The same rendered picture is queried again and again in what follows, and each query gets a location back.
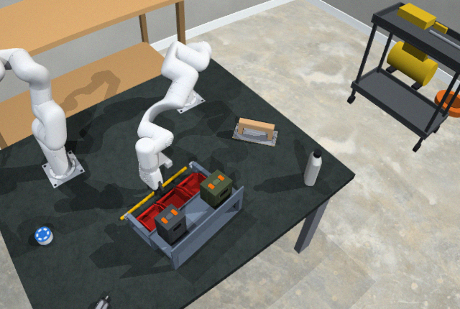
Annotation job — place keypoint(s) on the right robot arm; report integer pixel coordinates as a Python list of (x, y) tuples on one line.
[(53, 135)]

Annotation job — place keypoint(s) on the red open bin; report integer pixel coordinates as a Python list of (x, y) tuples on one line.
[(147, 218), (192, 183), (176, 196)]

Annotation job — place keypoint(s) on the white bottle with black cap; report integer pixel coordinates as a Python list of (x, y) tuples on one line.
[(313, 167)]

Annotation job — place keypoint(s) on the yellow bar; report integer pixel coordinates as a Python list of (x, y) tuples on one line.
[(150, 195)]

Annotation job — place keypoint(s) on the olive green case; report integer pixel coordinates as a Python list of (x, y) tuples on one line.
[(216, 188)]

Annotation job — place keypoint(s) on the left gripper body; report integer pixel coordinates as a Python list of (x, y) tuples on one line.
[(152, 178)]

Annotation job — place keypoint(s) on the dark grey case with orange latches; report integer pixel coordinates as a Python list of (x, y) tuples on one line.
[(170, 224)]

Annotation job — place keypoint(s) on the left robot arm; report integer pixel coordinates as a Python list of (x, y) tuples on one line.
[(153, 138)]

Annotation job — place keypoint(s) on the grey metal rack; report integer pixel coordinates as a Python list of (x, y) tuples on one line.
[(199, 216)]

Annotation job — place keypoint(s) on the grey sanding float with tan wooden handle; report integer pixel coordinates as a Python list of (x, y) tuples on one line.
[(255, 131)]

